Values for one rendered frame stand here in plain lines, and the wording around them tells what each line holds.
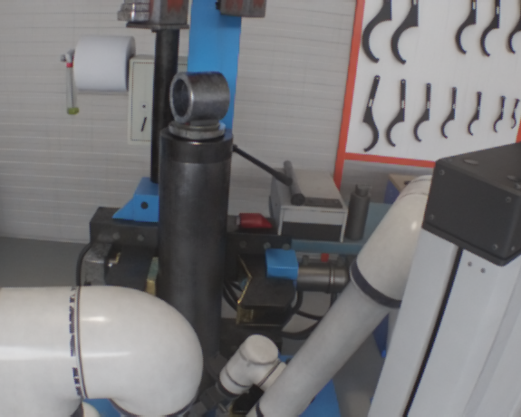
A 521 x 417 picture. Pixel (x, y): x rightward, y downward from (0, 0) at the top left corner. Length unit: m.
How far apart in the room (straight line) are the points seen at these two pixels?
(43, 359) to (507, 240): 0.40
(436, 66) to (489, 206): 3.39
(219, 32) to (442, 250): 1.57
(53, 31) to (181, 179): 2.39
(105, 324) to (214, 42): 1.44
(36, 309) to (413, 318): 0.34
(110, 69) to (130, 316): 1.86
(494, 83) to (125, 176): 2.79
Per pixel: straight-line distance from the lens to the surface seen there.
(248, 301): 1.54
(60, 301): 0.50
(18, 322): 0.49
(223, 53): 1.81
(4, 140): 3.93
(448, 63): 3.69
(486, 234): 0.29
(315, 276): 1.75
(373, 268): 0.79
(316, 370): 0.95
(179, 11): 1.25
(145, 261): 1.72
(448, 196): 0.29
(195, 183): 1.41
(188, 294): 1.58
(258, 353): 1.20
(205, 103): 1.38
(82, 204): 3.87
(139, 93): 2.29
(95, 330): 0.48
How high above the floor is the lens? 1.85
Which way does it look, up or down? 24 degrees down
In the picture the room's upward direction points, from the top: 6 degrees clockwise
